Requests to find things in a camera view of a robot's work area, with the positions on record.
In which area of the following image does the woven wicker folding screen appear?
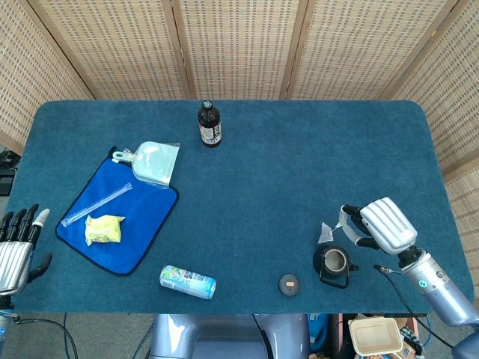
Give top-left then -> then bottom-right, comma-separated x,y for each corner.
0,0 -> 479,270

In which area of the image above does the wrapped clear drinking straw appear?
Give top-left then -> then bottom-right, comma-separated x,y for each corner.
61,182 -> 134,227

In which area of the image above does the black equipment on floor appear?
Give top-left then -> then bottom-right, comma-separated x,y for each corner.
0,148 -> 20,196

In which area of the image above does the black teapot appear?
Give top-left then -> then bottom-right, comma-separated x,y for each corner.
312,245 -> 359,289

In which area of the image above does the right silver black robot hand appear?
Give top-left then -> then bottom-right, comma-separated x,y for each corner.
338,197 -> 418,257

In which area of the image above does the light blue drink can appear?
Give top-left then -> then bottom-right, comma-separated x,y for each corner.
159,264 -> 218,301

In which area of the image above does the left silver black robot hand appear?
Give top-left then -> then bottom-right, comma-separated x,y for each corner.
0,203 -> 53,296

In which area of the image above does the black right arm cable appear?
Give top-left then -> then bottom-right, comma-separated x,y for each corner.
373,264 -> 454,349

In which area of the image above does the blue package under table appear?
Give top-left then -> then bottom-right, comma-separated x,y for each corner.
308,313 -> 331,353

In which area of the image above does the blue microfibre cloth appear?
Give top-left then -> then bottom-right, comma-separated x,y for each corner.
55,146 -> 180,277

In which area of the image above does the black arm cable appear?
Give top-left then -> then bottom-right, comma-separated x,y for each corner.
373,264 -> 454,349
13,316 -> 79,359

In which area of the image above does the grey-blue robot torso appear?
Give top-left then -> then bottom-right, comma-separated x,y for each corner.
149,313 -> 311,359

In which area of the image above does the light blue dustpan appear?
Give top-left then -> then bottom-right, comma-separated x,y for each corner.
111,141 -> 181,188

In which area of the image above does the small black round lid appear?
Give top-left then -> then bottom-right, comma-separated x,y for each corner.
278,274 -> 301,296

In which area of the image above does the beige takeaway food box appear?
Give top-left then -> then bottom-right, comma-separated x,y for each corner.
347,316 -> 406,358

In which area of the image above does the pyramid tea bag with string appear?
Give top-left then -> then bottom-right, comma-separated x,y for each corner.
317,221 -> 344,245

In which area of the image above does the teal table carpet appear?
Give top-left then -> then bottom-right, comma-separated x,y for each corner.
1,99 -> 476,314

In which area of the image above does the yellow-green snack packet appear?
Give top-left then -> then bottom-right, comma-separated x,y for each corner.
84,215 -> 126,247

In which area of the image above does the dark glass bottle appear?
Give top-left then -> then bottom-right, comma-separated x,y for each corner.
197,99 -> 223,149

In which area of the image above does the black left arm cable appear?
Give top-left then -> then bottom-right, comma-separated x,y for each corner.
13,316 -> 79,359

